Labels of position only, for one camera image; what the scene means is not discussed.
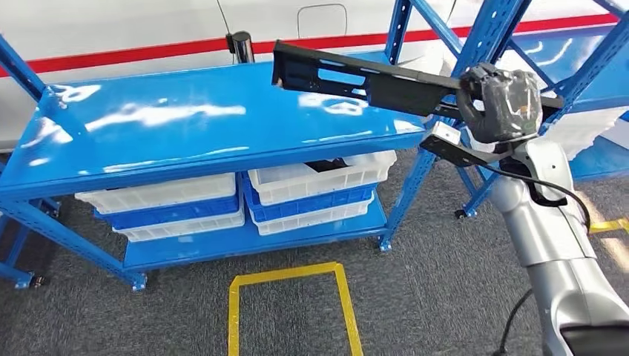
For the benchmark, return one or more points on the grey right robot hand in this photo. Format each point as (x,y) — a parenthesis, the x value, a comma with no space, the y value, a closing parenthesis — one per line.
(511,105)

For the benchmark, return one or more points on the black plastic bracket plate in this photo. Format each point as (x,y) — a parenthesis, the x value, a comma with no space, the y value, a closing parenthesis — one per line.
(393,91)

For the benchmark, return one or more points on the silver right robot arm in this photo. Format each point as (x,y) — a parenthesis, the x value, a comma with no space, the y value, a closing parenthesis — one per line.
(550,231)

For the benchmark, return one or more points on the blue metal shelf rack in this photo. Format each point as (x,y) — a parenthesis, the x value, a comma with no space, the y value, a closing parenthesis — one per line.
(599,162)
(196,123)

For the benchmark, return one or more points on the black plastic part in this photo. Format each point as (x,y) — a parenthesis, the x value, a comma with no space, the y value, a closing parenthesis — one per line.
(327,166)

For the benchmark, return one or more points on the white plastic crate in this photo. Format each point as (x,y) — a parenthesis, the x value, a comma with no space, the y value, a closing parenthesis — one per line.
(585,132)
(314,221)
(157,194)
(314,189)
(182,228)

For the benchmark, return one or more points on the yellow floor tape rectangle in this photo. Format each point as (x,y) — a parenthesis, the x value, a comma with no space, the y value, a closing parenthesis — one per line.
(609,226)

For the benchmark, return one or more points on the blue plastic crate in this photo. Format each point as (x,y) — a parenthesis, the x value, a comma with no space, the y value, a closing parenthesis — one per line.
(172,213)
(314,206)

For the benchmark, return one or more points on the white car red stripe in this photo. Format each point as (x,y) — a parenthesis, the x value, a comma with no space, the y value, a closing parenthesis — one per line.
(147,24)

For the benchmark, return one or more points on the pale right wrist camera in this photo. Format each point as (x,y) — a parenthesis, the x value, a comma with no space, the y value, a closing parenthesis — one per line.
(452,150)

